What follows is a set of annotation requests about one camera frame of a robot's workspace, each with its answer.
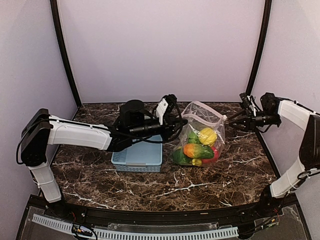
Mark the clear zip top bag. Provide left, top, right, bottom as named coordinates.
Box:
left=171, top=101, right=227, bottom=167

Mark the green toy watermelon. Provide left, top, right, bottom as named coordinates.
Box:
left=187, top=131, right=201, bottom=144

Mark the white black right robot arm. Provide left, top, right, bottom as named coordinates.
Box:
left=229, top=92, right=320, bottom=217

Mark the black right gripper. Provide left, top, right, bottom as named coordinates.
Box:
left=229, top=107, right=280, bottom=133

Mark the light blue plastic basket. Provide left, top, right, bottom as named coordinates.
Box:
left=111, top=141, right=163, bottom=173

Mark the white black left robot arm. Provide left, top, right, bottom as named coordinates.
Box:
left=15, top=108, right=188, bottom=218

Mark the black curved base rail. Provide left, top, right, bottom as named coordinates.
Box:
left=17, top=194, right=308, bottom=240

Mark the green toy bell pepper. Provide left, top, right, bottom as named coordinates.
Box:
left=171, top=148, right=192, bottom=166

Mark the black frame post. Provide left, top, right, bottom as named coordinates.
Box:
left=49, top=0, right=82, bottom=109
left=245, top=0, right=272, bottom=96

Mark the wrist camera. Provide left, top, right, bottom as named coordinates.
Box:
left=119, top=99, right=144, bottom=127
left=260, top=92, right=277, bottom=112

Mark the red toy apple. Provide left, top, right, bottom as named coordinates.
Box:
left=201, top=146, right=220, bottom=165

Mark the black left frame post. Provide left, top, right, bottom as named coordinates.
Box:
left=49, top=0, right=82, bottom=109

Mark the yellow toy banana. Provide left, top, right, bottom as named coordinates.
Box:
left=192, top=158, right=203, bottom=167

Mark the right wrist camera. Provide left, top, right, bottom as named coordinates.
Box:
left=260, top=92, right=277, bottom=112

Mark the black right frame post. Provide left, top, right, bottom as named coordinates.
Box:
left=245, top=0, right=272, bottom=96

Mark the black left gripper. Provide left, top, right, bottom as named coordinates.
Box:
left=129, top=114, right=188, bottom=142

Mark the white slotted cable duct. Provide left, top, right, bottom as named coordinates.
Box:
left=31, top=213, right=240, bottom=240

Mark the yellow toy lemon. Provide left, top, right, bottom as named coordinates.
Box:
left=198, top=127, right=218, bottom=147

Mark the green orange toy mango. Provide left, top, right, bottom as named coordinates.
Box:
left=183, top=143, right=215, bottom=159

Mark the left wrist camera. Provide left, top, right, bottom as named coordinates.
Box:
left=119, top=99, right=144, bottom=127

